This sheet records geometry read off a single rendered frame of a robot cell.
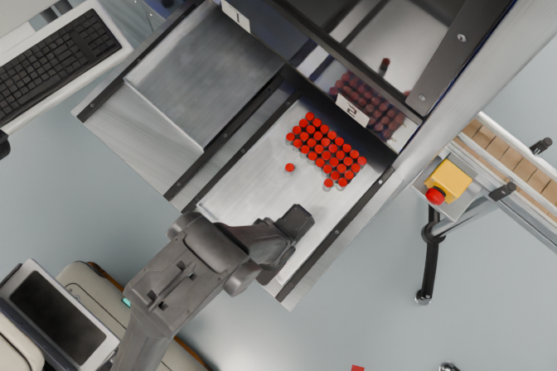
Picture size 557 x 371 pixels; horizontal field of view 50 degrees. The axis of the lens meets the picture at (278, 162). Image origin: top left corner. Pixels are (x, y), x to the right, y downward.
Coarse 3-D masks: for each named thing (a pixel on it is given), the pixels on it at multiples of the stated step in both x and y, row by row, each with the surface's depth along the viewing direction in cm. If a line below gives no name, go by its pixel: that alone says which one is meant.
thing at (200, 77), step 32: (192, 32) 148; (224, 32) 148; (160, 64) 146; (192, 64) 146; (224, 64) 146; (256, 64) 146; (160, 96) 144; (192, 96) 144; (224, 96) 144; (256, 96) 142; (192, 128) 142; (224, 128) 140
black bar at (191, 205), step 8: (296, 96) 142; (288, 104) 142; (280, 112) 141; (272, 120) 140; (264, 128) 140; (256, 136) 139; (248, 144) 139; (240, 152) 138; (232, 160) 138; (224, 168) 137; (216, 176) 137; (208, 184) 136; (200, 192) 136; (192, 200) 135; (184, 208) 135; (192, 208) 135
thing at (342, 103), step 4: (340, 96) 127; (340, 100) 129; (344, 100) 127; (340, 104) 130; (344, 104) 129; (348, 104) 127; (344, 108) 131; (356, 108) 126; (356, 112) 127; (360, 112) 126; (352, 116) 131; (356, 116) 129; (360, 116) 127; (364, 116) 126; (356, 120) 131; (360, 120) 129; (364, 120) 128; (368, 120) 126; (364, 124) 129
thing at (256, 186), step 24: (288, 120) 142; (264, 144) 141; (240, 168) 139; (264, 168) 139; (312, 168) 139; (216, 192) 138; (240, 192) 138; (264, 192) 138; (288, 192) 138; (312, 192) 138; (336, 192) 138; (360, 192) 138; (216, 216) 136; (240, 216) 136; (264, 216) 136; (312, 216) 136; (336, 216) 137; (312, 240) 135; (288, 264) 134
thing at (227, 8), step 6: (222, 0) 132; (222, 6) 135; (228, 6) 133; (228, 12) 136; (234, 12) 133; (234, 18) 136; (240, 18) 133; (246, 18) 131; (240, 24) 136; (246, 24) 133; (246, 30) 136
